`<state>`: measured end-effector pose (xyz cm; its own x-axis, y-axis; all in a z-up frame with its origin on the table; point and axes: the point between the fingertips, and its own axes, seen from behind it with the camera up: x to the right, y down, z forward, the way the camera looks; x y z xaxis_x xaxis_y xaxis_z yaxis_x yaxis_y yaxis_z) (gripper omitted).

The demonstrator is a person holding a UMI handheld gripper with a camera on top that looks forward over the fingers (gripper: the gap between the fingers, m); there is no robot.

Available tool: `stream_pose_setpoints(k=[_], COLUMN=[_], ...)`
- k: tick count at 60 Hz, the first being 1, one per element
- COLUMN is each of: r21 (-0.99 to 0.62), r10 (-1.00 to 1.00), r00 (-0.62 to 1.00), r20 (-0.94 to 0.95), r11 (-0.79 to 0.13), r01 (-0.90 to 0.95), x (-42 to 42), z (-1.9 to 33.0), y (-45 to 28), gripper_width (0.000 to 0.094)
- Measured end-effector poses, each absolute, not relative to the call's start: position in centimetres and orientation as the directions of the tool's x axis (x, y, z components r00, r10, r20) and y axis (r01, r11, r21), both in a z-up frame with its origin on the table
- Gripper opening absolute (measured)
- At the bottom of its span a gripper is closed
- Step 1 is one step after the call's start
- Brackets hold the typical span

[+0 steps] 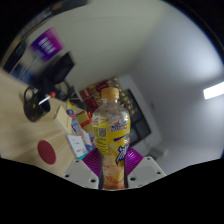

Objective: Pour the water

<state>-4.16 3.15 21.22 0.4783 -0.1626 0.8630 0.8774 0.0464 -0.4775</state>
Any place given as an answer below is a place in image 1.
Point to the wooden shelf unit with trophies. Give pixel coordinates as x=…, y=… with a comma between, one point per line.
x=95, y=90

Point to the white book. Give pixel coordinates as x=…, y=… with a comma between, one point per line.
x=76, y=146

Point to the dark glass door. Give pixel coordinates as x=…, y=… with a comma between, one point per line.
x=140, y=123

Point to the purple sign board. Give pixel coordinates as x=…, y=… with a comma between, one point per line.
x=47, y=44

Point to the ceiling strip light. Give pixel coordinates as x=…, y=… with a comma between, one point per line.
x=214, y=90

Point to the kraft paper notebook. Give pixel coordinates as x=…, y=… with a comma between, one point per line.
x=62, y=119

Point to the flat round red coaster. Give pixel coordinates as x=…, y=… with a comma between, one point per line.
x=46, y=152

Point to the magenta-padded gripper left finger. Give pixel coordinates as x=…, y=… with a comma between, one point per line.
x=80, y=173

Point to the red-tipped white stirrer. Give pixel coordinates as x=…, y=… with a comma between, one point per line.
x=46, y=98

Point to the yellow gift box red ribbon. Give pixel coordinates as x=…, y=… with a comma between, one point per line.
x=84, y=120

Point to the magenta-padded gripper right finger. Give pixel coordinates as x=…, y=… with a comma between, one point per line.
x=143, y=172

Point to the yellow-labelled clear drink bottle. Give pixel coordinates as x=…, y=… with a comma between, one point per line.
x=110, y=133

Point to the black office chair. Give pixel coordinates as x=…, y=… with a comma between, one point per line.
x=60, y=70

